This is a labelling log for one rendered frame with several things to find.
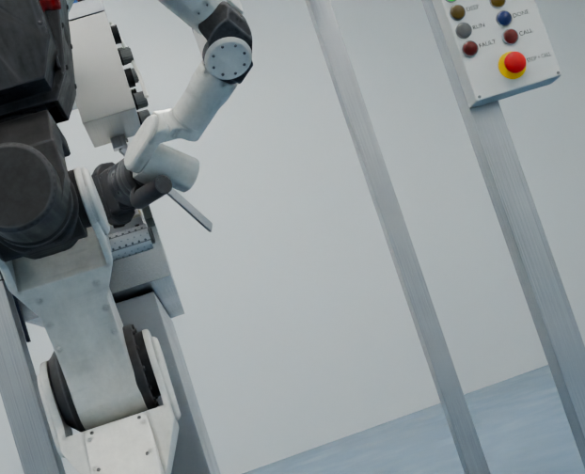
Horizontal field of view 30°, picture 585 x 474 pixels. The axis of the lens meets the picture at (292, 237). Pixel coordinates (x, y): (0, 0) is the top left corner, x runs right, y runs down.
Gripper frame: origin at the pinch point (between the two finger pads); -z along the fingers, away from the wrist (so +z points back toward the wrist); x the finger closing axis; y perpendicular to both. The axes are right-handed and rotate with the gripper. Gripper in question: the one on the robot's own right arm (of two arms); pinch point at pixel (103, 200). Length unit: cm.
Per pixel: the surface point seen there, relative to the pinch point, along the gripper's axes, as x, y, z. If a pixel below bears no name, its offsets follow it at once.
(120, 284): 16.7, -2.7, 1.6
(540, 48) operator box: 0, 62, 61
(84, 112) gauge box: -16.0, -2.0, 6.5
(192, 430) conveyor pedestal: 47.3, 6.2, -4.5
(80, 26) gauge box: -32.2, 1.6, 8.6
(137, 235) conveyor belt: 9.1, 1.0, 6.7
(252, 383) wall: 52, 208, -278
